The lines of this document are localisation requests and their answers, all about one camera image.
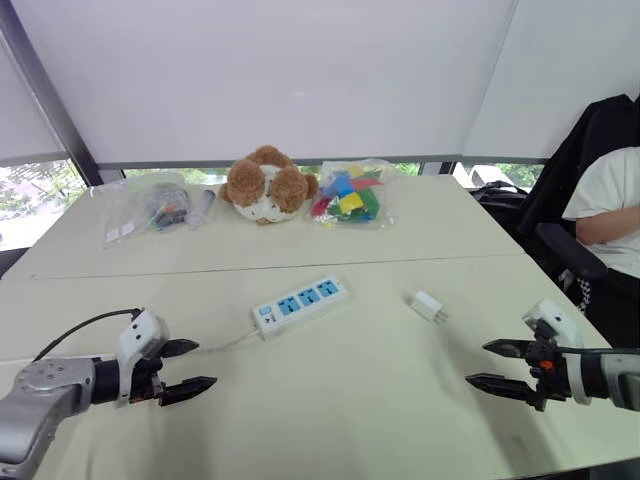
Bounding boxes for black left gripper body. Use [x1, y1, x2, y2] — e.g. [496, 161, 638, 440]
[128, 354, 167, 406]

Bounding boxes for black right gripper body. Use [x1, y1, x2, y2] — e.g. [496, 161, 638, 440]
[524, 319, 568, 412]

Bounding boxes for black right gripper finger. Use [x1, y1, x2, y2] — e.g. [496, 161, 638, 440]
[465, 373, 534, 404]
[482, 338, 531, 360]

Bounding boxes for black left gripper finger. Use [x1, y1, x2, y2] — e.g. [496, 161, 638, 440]
[163, 338, 201, 359]
[158, 376, 218, 407]

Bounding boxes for white charger plug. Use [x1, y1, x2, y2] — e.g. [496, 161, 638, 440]
[410, 291, 448, 326]

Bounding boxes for white blue power strip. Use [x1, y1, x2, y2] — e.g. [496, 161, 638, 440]
[251, 275, 350, 343]

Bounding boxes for black office chair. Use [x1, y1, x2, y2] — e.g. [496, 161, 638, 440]
[535, 221, 640, 321]

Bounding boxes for clear bag with small parts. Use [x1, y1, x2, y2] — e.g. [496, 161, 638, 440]
[92, 174, 194, 250]

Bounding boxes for black bag behind table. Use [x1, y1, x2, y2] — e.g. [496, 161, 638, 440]
[471, 180, 529, 221]

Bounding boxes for person in white shirt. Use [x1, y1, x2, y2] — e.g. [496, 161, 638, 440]
[562, 147, 640, 279]

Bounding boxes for brown white plush toy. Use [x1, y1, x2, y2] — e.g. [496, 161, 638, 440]
[218, 145, 320, 226]

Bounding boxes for bag of colourful blocks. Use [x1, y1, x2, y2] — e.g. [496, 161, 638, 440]
[309, 158, 397, 232]

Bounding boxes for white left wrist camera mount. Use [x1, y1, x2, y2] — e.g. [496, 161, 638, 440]
[114, 309, 171, 409]

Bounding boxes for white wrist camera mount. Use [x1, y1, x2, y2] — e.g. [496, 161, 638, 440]
[114, 309, 171, 409]
[521, 298, 594, 406]

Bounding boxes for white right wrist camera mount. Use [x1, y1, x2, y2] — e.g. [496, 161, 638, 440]
[521, 298, 594, 406]

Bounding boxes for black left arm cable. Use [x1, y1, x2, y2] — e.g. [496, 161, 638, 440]
[30, 307, 144, 364]

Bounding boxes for dark window frame post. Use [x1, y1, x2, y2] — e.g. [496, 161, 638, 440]
[0, 0, 104, 187]

